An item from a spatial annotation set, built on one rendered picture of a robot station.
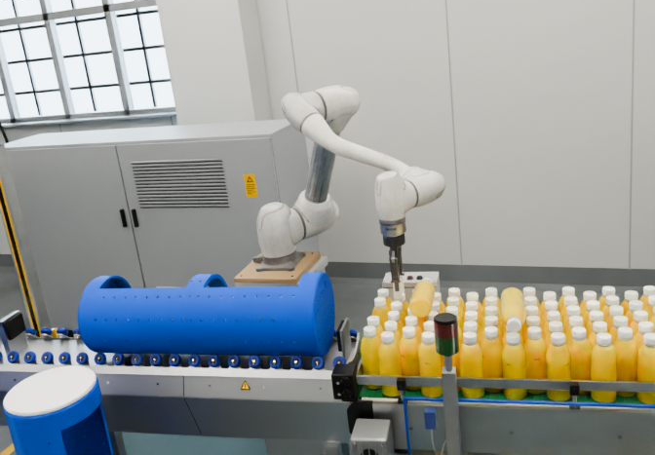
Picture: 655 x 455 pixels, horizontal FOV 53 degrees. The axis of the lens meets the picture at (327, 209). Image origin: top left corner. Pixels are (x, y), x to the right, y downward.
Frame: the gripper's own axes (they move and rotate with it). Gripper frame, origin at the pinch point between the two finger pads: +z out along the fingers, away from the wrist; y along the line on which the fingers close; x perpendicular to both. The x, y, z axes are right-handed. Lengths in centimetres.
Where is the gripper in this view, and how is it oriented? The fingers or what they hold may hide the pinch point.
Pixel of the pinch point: (398, 287)
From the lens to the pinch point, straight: 234.6
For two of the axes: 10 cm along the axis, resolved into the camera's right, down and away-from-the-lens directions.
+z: 1.2, 9.5, 2.8
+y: -2.3, 3.0, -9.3
